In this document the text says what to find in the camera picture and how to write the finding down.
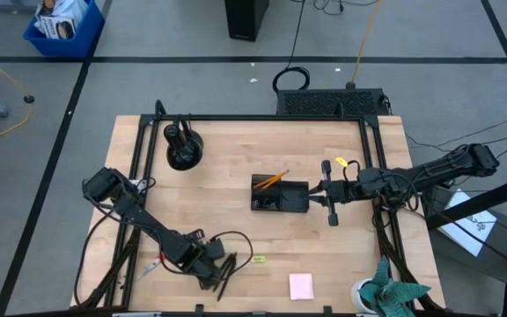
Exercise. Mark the yellow-green eraser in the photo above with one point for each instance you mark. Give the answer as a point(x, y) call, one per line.
point(259, 259)

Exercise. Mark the black box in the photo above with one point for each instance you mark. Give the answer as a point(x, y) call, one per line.
point(245, 19)

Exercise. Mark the white printed papers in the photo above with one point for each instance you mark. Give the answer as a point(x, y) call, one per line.
point(55, 26)

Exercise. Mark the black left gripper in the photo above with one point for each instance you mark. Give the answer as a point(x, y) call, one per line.
point(205, 253)

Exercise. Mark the black vented computer case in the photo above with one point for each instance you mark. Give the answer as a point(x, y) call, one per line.
point(324, 102)

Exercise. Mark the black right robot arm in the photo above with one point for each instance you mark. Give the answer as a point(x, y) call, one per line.
point(434, 174)

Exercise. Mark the green plant in white pot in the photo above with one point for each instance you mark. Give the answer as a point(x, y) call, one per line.
point(390, 292)

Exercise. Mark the black metal beam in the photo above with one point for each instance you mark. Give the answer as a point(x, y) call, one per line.
point(487, 201)

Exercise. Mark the black aluminium table frame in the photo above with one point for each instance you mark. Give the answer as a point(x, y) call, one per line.
point(258, 117)

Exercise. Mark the white paper sheet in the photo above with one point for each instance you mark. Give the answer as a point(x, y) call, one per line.
point(478, 229)

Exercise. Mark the black binder clip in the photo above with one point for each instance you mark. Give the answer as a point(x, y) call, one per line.
point(267, 204)
point(259, 204)
point(274, 204)

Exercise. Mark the blue plastic bin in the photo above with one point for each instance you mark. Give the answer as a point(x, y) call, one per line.
point(77, 44)

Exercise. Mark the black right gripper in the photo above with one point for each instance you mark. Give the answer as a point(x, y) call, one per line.
point(341, 191)

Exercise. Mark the black round puck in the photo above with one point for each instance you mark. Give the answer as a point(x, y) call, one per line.
point(28, 99)

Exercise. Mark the black pen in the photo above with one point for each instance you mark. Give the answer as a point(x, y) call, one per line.
point(231, 264)
point(227, 276)
point(222, 292)

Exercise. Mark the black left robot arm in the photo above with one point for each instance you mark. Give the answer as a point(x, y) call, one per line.
point(148, 220)

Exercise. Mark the black mesh desk organizer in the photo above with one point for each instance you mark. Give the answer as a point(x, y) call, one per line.
point(293, 198)

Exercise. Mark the pink sticky note pad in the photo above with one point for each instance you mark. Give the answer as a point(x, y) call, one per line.
point(301, 286)

